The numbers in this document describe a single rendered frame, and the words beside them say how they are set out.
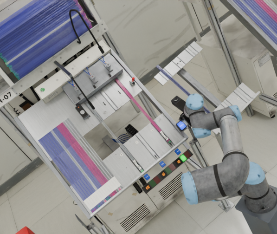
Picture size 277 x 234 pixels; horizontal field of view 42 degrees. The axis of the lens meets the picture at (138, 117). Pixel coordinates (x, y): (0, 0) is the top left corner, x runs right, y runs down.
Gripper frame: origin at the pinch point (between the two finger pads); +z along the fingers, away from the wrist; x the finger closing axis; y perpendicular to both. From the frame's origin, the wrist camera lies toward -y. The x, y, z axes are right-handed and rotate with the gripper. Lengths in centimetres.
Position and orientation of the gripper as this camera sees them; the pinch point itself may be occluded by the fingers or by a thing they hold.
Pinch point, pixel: (184, 119)
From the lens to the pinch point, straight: 196.2
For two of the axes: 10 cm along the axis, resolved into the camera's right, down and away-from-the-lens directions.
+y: 6.3, 7.4, -2.3
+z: 0.2, 2.8, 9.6
